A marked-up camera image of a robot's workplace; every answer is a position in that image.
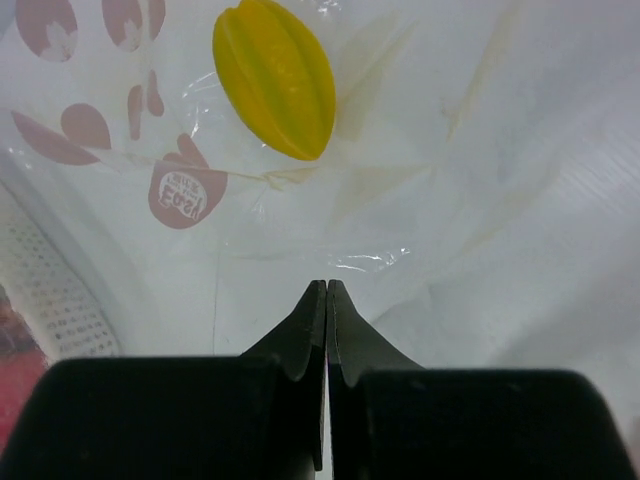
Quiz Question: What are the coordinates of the clear zip top bag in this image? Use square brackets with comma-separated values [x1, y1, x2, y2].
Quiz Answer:
[1, 1, 639, 389]

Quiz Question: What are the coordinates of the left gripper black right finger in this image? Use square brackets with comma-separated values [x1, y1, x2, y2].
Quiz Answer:
[327, 280, 636, 479]

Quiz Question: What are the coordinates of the yellow fake fruit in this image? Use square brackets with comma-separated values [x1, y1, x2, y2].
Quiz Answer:
[212, 1, 336, 161]

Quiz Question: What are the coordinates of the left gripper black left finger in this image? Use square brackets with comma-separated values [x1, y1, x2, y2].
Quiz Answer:
[1, 281, 327, 479]

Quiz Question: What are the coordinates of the white perforated plastic basket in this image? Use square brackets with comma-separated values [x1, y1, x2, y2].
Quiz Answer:
[1, 189, 120, 363]

